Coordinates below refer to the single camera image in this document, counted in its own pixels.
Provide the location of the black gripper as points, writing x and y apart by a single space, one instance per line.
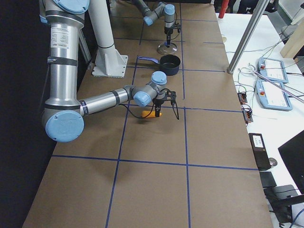
158 98
168 32

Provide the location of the glass pot lid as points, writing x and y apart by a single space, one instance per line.
165 49

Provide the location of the yellow toy corn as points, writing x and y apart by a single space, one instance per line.
148 114

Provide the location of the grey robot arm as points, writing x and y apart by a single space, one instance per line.
63 114
151 15

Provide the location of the dark blue saucepan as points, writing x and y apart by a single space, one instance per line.
169 64

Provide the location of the white mounting pillar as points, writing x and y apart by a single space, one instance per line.
109 62

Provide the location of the red cylinder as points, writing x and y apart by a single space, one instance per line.
224 6

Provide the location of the orange connector board upper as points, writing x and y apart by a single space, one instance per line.
242 96

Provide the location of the orange connector board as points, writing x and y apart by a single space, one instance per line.
247 114
242 96

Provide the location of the orange connector board lower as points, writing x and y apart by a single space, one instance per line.
247 114

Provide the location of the metal reach stick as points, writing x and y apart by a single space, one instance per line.
278 86

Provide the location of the upper teach pendant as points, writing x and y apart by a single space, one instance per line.
273 69

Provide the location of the teach pendant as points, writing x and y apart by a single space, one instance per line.
273 69
271 97

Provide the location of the lower teach pendant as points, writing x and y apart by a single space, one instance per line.
271 97

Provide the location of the black power adapter box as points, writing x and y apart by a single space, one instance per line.
259 151

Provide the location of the black monitor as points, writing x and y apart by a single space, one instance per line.
292 154

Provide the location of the black desk stand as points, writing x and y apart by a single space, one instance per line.
284 200

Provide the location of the aluminium frame post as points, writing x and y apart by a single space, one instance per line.
254 20

